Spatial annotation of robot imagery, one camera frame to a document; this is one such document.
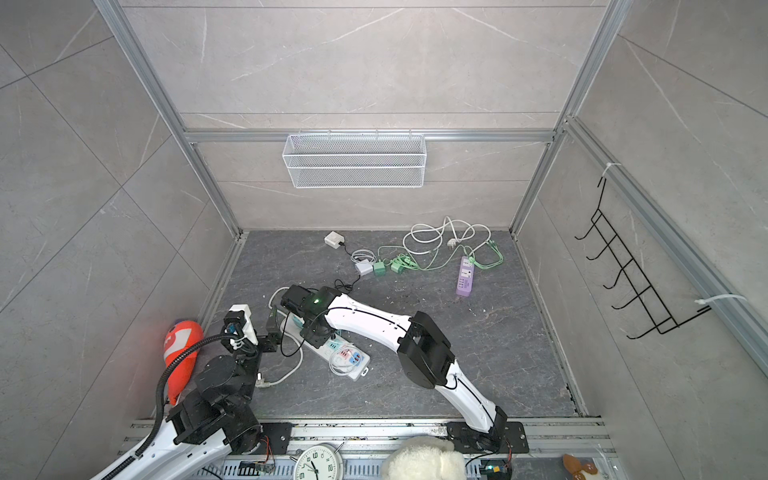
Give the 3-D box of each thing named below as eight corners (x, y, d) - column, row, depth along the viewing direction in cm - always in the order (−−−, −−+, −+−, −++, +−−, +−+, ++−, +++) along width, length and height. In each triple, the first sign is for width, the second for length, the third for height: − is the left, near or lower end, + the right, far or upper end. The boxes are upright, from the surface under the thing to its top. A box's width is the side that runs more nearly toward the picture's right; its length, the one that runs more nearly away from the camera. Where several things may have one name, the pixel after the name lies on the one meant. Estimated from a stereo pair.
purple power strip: (454, 294, 103) (456, 289, 101) (461, 259, 113) (462, 255, 111) (469, 297, 102) (471, 293, 100) (475, 263, 112) (476, 258, 110)
